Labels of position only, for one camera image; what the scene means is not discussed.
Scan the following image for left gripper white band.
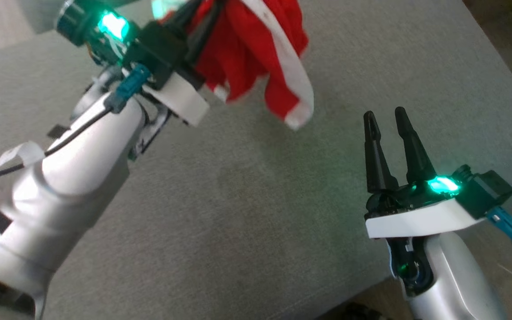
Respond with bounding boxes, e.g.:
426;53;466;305
98;0;226;127

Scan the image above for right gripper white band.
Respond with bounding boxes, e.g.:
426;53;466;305
363;107;485;239

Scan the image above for red shorts with white trim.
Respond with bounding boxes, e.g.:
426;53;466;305
158;0;315;132

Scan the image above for grey sofa back cushion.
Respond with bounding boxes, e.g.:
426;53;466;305
16;0;68;34

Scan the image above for white tape tab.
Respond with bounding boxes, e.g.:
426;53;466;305
0;141;46;168

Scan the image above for left black cable teal connector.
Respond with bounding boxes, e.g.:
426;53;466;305
0;64;152;184

